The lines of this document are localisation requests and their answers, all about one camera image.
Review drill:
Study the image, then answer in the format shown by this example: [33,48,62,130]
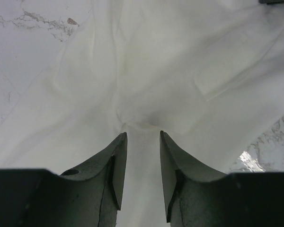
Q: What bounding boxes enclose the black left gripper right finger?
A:
[160,131,284,227]

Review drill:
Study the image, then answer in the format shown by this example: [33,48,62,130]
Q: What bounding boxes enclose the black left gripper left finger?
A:
[0,132,127,227]

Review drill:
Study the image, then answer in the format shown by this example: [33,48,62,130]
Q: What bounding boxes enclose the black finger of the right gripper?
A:
[259,0,284,5]

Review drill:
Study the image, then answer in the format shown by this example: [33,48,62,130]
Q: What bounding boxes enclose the white printed t-shirt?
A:
[0,0,284,227]

